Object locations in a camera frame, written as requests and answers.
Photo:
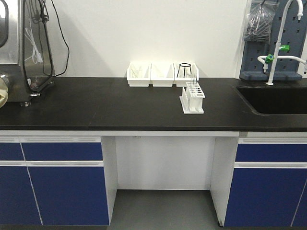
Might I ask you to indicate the right white storage bin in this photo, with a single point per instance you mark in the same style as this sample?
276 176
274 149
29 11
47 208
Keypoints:
181 82

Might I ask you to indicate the stainless steel lab machine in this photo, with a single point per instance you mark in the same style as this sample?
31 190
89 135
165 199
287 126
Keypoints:
26 65

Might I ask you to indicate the left white storage bin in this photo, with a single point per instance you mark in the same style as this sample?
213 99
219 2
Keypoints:
139 74

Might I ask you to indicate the blue drawer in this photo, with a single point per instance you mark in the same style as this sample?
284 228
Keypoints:
11 152
271 153
65 151

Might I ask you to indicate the white storage bin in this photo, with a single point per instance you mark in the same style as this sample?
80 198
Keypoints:
162 74
139 74
181 82

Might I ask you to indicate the blue right cabinet door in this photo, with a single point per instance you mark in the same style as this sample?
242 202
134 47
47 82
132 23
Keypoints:
267 198

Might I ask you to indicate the white test tube rack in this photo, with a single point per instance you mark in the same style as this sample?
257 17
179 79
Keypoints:
192 98

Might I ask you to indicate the blue far left drawer front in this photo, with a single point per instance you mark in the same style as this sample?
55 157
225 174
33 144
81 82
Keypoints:
11 152

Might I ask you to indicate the grey pegboard drying rack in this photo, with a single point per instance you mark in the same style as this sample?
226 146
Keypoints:
294 36

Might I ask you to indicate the black lab sink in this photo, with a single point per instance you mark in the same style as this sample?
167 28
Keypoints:
274 100

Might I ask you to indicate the middle white storage bin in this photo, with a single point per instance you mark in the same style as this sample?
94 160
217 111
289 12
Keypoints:
162 74

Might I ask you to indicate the plastic bag of pegs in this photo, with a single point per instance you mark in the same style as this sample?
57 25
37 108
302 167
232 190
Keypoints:
260 19

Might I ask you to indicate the blue far left cabinet door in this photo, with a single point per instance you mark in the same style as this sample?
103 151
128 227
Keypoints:
17 202

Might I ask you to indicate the white gooseneck lab faucet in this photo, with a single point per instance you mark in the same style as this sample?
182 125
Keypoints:
278 46

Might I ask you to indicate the blue cabinet door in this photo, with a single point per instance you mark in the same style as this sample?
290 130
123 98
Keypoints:
267 198
17 202
71 195

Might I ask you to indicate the black wire tripod stand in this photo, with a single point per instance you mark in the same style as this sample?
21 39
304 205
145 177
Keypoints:
184 70

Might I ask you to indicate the blue right drawer front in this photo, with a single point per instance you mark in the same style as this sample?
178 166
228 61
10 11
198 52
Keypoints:
271 153

